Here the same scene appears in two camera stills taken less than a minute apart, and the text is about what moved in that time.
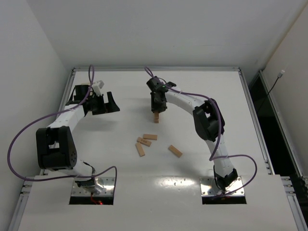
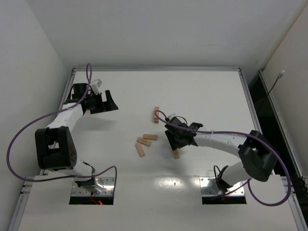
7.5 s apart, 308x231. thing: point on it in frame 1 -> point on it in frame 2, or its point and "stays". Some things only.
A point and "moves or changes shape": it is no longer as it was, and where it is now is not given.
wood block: (156, 115) stays
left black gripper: (100, 105) stays
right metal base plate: (209, 187) stays
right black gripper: (159, 106) -> (175, 138)
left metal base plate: (107, 183) stays
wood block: (174, 151) moves or changes shape
